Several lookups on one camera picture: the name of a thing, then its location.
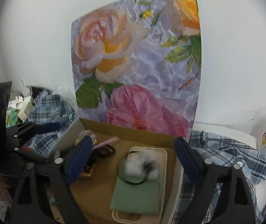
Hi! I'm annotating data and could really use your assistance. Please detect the gold cigarette pack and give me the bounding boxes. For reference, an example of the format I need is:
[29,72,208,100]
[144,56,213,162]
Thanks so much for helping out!
[75,136,97,178]

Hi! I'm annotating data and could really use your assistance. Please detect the beige phone case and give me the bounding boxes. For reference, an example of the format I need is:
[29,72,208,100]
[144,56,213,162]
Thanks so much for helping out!
[110,147,168,223]

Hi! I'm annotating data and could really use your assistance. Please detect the black clip with pink strap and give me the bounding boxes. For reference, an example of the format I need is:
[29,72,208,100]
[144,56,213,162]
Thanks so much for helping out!
[85,136,119,169]

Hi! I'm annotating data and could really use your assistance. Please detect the white plush hair ornament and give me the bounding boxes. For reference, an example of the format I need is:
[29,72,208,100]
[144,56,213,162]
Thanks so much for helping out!
[124,149,160,180]

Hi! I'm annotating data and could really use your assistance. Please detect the pile of small boxes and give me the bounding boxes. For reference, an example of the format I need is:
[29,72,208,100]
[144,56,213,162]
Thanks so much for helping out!
[6,96,34,127]

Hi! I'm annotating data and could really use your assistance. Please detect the blue plaid shirt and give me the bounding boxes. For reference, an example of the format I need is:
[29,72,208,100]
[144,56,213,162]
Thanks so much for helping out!
[23,88,266,224]

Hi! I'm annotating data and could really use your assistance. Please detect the white cardboard box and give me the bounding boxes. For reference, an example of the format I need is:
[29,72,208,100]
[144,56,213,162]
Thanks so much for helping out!
[50,119,183,223]

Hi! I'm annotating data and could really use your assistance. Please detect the rose flower painting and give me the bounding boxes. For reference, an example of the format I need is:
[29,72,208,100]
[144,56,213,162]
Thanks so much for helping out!
[71,0,202,139]

